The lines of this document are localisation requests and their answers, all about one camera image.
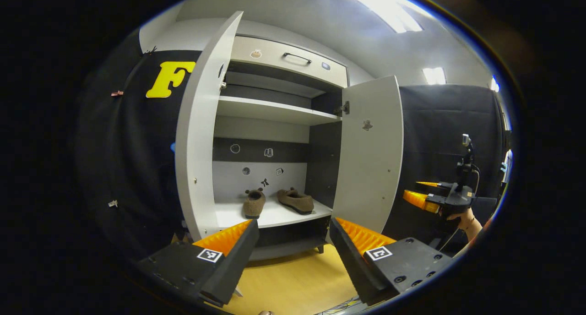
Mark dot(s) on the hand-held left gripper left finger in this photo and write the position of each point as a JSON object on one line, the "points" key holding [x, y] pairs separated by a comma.
{"points": [[236, 264]]}

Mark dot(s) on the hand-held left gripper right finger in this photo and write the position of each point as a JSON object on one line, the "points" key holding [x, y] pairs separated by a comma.
{"points": [[352, 264]]}

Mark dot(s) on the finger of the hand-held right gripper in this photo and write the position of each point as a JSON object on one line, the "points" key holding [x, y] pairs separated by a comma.
{"points": [[435, 184], [419, 200]]}

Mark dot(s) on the brown fuzzy shoe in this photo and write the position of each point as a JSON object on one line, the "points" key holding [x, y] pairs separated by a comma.
{"points": [[254, 206], [296, 200]]}

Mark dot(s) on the white shoe cabinet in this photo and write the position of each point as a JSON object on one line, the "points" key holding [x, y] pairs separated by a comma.
{"points": [[274, 111]]}

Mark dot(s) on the beige cabinet drawer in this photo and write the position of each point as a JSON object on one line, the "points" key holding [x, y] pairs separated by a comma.
{"points": [[274, 61]]}

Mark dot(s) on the ceiling light panel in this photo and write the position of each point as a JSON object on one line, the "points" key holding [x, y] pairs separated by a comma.
{"points": [[434, 76], [384, 6], [494, 84]]}

